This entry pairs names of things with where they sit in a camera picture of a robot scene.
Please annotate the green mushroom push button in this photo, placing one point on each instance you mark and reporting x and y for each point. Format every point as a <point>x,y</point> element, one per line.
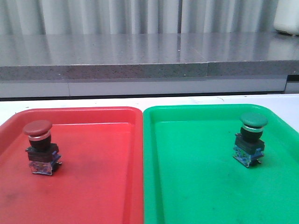
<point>248,147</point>

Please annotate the red mushroom push button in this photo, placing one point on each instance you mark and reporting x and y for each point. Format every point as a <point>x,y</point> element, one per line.
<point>43,155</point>

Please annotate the green plastic tray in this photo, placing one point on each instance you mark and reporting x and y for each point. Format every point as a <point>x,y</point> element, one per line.
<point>191,177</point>

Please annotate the red plastic tray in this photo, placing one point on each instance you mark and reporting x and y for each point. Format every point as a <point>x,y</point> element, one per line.
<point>100,180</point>

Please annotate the grey stone counter slab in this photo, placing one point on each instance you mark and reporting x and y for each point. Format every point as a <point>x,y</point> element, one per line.
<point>77,57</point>

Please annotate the white container on counter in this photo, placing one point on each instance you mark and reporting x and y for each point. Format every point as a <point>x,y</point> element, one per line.
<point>287,17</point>

